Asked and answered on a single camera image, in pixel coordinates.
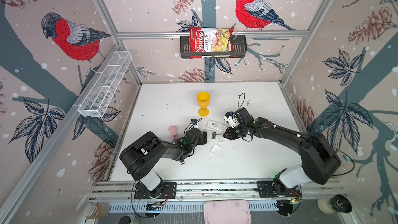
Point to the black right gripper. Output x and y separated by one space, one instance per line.
229 135

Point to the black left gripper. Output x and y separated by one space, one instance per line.
203 139

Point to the white air conditioner remote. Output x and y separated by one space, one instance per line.
217 126

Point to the white battery cover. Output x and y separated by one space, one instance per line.
215 149

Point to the small remote battery cover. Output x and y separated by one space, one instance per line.
220 138

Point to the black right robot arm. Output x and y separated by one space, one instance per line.
319 160

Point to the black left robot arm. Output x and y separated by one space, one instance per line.
140 157

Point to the yellow plastic goblet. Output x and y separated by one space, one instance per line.
203 99

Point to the pink tray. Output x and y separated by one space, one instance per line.
227 212

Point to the red cassava chips bag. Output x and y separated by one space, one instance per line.
210 40

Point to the glass jar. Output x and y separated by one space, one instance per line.
97 210

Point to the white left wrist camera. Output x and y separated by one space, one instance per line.
194 123

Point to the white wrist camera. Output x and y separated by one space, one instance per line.
194 123
230 118

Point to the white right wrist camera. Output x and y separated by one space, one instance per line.
230 118

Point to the pink handled knife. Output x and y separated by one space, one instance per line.
173 131

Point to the black wall basket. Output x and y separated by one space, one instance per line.
235 47

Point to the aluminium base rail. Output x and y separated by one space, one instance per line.
214 189

